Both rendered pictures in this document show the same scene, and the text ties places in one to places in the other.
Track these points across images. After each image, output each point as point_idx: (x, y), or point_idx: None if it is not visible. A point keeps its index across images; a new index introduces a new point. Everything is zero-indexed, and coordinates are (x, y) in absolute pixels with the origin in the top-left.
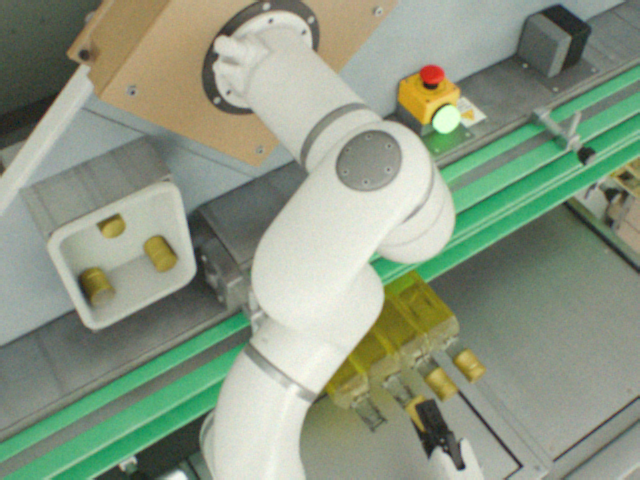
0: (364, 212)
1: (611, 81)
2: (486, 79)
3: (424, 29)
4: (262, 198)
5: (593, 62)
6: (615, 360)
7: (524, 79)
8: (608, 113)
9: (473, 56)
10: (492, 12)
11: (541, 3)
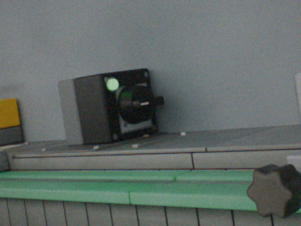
0: None
1: (97, 171)
2: (58, 141)
3: (1, 48)
4: None
5: (117, 146)
6: None
7: (63, 144)
8: (14, 182)
9: (61, 111)
10: (62, 52)
11: (125, 61)
